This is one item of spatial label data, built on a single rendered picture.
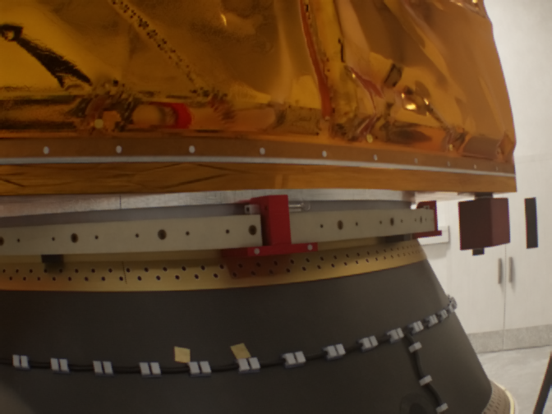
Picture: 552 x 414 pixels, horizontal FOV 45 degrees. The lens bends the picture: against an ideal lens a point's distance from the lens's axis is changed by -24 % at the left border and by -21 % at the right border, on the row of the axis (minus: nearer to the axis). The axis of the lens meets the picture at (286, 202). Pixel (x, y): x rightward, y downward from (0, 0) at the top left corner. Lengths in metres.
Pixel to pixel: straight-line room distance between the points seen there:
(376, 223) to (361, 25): 0.43
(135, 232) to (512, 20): 8.37
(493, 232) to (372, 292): 0.80
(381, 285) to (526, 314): 7.68
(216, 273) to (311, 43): 0.48
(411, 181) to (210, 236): 0.61
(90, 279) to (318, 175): 0.51
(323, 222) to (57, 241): 0.46
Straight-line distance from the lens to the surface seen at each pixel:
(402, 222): 1.51
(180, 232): 1.19
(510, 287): 9.16
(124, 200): 1.22
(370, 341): 1.32
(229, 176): 1.31
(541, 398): 2.45
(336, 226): 1.34
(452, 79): 1.88
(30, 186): 1.06
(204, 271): 1.24
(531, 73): 9.09
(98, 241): 1.16
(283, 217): 1.25
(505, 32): 9.32
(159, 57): 1.18
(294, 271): 1.31
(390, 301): 1.45
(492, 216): 2.15
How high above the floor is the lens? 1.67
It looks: 3 degrees up
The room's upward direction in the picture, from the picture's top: 4 degrees counter-clockwise
